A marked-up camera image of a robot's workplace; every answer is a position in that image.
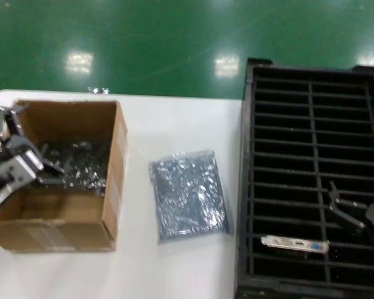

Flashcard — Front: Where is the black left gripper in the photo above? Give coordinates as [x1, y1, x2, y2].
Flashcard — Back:
[0, 104, 66, 185]

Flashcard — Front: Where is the antistatic bag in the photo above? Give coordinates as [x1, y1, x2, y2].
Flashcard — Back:
[148, 148, 234, 245]
[34, 140, 113, 197]

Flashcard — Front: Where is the left wrist silver black box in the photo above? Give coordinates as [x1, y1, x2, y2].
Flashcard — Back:
[14, 148, 45, 183]

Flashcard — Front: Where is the black slotted plastic container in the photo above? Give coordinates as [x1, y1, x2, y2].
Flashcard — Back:
[236, 57, 374, 299]

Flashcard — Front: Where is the brown cardboard box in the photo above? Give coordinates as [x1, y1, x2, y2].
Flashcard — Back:
[0, 98, 129, 253]

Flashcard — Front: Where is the graphics card with metal bracket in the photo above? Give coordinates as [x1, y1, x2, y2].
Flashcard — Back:
[260, 235, 330, 255]

